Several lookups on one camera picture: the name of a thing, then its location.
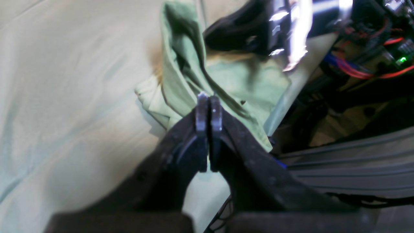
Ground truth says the light green T-shirt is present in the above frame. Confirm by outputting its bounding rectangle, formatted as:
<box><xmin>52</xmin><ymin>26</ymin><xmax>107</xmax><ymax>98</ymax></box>
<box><xmin>135</xmin><ymin>1</ymin><xmax>291</xmax><ymax>152</ymax></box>

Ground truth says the green table cloth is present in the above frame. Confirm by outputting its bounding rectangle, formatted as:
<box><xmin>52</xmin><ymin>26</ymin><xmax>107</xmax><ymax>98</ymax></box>
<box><xmin>0</xmin><ymin>0</ymin><xmax>340</xmax><ymax>233</ymax></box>

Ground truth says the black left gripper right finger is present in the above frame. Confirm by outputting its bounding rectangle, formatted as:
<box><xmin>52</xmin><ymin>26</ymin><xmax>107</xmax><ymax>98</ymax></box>
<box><xmin>210</xmin><ymin>96</ymin><xmax>369</xmax><ymax>233</ymax></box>

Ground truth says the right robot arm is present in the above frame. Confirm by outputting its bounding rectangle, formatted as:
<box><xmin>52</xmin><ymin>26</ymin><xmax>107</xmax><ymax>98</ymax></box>
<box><xmin>203</xmin><ymin>0</ymin><xmax>413</xmax><ymax>233</ymax></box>

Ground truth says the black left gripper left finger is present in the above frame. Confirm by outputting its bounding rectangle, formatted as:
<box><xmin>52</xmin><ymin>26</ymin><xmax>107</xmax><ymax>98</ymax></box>
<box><xmin>45</xmin><ymin>93</ymin><xmax>209</xmax><ymax>233</ymax></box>

